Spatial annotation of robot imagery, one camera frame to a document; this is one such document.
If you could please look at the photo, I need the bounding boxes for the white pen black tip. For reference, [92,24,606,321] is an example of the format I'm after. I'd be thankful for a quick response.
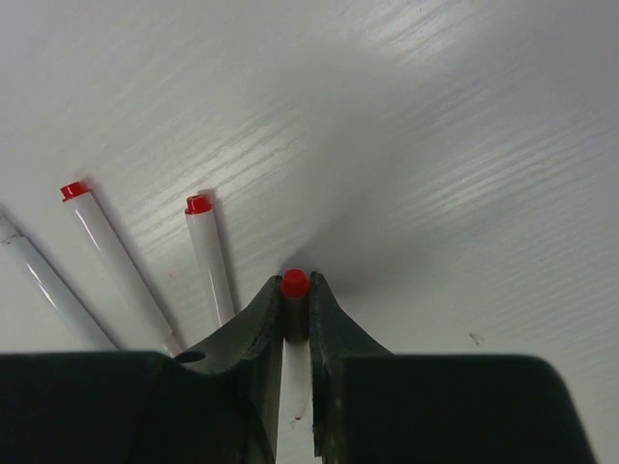
[1,211,117,351]

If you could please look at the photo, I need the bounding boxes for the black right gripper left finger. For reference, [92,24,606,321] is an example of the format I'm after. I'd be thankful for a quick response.
[1,277,282,463]

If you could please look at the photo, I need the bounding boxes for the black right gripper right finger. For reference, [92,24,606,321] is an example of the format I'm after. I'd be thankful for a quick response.
[309,273,595,463]

